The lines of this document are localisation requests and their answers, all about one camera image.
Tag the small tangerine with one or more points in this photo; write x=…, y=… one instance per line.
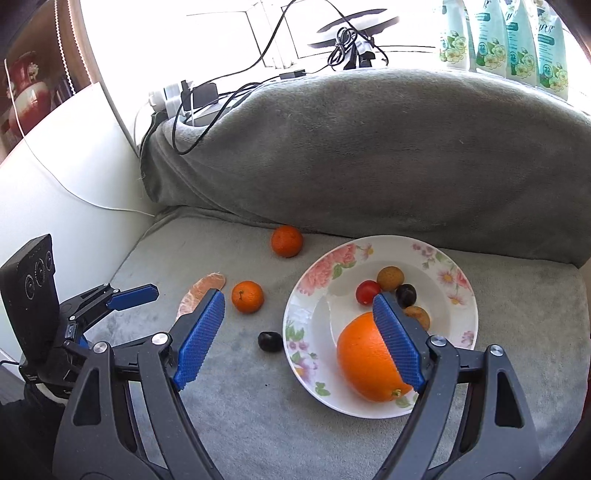
x=287, y=241
x=247, y=297

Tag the brown longan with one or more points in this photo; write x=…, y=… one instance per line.
x=419, y=318
x=390, y=278

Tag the white power strip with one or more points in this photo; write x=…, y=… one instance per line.
x=164, y=99

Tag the peeled pomelo segment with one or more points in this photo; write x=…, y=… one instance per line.
x=198, y=288

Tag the black charger plugs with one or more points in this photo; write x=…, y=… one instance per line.
x=203, y=94

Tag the dark purple grape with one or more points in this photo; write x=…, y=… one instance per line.
x=407, y=295
x=269, y=342

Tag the dark grey fleece blanket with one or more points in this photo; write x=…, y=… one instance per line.
x=369, y=161

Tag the white floral plate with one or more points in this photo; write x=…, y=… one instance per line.
x=323, y=323

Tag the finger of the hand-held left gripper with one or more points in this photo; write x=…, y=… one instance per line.
x=134, y=297
x=76, y=344

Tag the large orange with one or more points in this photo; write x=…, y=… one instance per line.
x=364, y=355

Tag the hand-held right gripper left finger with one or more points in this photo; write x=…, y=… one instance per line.
x=201, y=339

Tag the red cherry tomato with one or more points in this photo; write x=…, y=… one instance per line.
x=367, y=291

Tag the small black adapter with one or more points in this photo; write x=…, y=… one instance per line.
x=292, y=74

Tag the red vase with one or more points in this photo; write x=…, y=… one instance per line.
x=30, y=92

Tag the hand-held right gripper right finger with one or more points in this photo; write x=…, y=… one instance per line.
x=397, y=341

